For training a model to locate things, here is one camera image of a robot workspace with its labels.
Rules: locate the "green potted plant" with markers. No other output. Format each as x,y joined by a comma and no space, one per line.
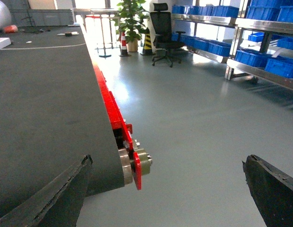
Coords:
132,15

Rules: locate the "black office chair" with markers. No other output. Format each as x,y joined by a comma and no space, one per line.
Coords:
161,20

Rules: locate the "steel shelving rack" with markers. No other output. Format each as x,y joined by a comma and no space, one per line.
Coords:
251,53

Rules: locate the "white red flat box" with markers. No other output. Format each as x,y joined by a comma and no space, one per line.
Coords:
4,42

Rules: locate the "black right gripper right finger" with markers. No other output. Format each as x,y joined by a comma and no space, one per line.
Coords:
271,190

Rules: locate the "yellow black striped cone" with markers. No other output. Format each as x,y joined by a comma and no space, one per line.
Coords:
147,48

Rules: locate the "red white striped traffic cone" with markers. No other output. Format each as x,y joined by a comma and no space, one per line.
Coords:
124,50

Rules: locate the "red metal conveyor frame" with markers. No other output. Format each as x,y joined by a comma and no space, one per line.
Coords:
121,160

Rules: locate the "orange object on belt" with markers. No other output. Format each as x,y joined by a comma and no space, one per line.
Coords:
10,29

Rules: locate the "dark grey conveyor belt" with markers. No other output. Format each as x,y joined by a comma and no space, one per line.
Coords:
51,114

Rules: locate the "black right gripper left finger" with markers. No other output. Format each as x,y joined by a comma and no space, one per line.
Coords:
58,204

